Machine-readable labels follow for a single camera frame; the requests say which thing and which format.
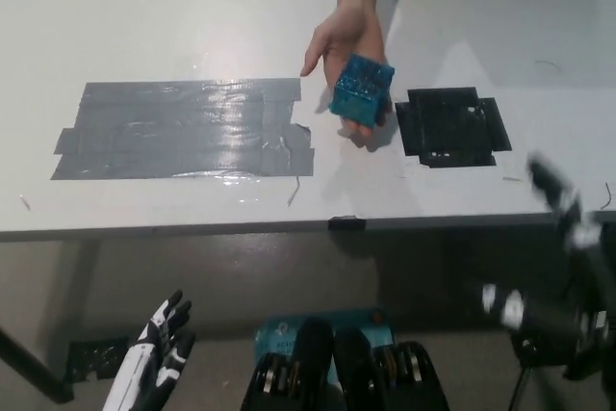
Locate black tape square patch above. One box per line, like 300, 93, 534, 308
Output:
394, 86, 513, 167

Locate black tape on floor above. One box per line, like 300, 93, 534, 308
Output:
64, 336, 132, 381

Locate blue rubik's cube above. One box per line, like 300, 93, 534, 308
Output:
328, 52, 397, 127

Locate black tripod stand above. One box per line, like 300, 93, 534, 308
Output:
504, 331, 554, 411

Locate person's bare hand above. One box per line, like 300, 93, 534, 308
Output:
300, 5, 397, 139

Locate grey duct tape patch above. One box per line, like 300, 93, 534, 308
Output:
50, 77, 317, 182

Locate black table leg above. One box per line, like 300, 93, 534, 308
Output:
0, 323, 76, 405

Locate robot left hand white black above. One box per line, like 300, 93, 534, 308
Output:
102, 289, 197, 411

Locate robot right hand white black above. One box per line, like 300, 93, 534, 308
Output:
479, 149, 616, 346

